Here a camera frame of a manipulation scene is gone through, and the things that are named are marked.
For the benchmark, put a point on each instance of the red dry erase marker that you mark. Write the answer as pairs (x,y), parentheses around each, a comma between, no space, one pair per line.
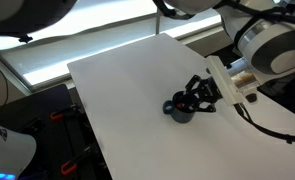
(179,106)

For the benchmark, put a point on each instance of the near orange black clamp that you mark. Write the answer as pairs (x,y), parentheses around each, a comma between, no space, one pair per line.
(71,165)

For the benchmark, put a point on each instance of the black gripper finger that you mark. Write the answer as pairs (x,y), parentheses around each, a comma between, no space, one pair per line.
(190,91)
(200,107)

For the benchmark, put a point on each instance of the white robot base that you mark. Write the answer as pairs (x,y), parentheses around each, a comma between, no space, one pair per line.
(16,152)

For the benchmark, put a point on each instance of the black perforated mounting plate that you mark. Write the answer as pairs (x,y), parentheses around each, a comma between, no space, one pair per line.
(60,141)

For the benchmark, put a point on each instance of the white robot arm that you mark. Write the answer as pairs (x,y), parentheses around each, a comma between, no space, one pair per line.
(264,34)

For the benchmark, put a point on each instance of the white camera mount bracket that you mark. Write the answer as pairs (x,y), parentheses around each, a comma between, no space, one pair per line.
(236,83)

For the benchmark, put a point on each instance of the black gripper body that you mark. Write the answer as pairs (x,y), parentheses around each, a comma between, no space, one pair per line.
(207,91)

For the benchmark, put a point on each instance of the far orange black clamp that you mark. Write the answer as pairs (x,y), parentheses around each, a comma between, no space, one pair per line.
(72,110)

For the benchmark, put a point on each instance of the dark teal mug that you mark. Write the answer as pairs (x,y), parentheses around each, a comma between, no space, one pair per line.
(179,115)

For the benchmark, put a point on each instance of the orange black clamp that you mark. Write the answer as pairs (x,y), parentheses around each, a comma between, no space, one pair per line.
(72,110)
(71,165)

